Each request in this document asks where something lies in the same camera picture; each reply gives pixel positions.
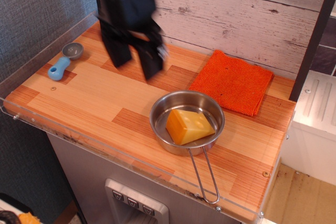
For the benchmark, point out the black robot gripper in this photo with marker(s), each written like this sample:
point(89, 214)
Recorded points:
point(132, 15)

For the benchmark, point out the yellow cheese wedge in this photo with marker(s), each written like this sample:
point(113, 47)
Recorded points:
point(187, 126)

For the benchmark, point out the stainless steel pot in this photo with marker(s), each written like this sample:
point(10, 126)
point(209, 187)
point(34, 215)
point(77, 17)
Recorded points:
point(190, 101)

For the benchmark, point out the blue grey measuring scoop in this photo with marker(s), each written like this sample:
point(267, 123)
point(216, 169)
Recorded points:
point(70, 52)

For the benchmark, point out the orange cloth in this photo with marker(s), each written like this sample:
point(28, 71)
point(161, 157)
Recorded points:
point(233, 83)

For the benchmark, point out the grey toy fridge cabinet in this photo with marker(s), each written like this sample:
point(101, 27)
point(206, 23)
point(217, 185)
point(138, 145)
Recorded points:
point(112, 187)

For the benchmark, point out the white toy sink unit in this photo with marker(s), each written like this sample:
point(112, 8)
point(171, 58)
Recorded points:
point(309, 146)

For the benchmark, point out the yellow object at corner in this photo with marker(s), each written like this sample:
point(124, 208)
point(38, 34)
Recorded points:
point(28, 218)

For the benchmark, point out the clear acrylic guard rail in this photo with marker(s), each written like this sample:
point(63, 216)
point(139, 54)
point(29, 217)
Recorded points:
point(234, 165)

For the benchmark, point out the dark vertical post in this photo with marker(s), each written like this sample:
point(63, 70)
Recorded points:
point(315, 38)

